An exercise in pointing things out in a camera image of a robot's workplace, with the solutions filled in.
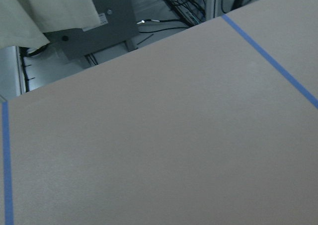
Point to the grey metal control box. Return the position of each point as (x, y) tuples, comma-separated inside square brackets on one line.
[(117, 25)]

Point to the cream cloth curtain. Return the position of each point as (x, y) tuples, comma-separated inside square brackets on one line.
[(23, 23)]

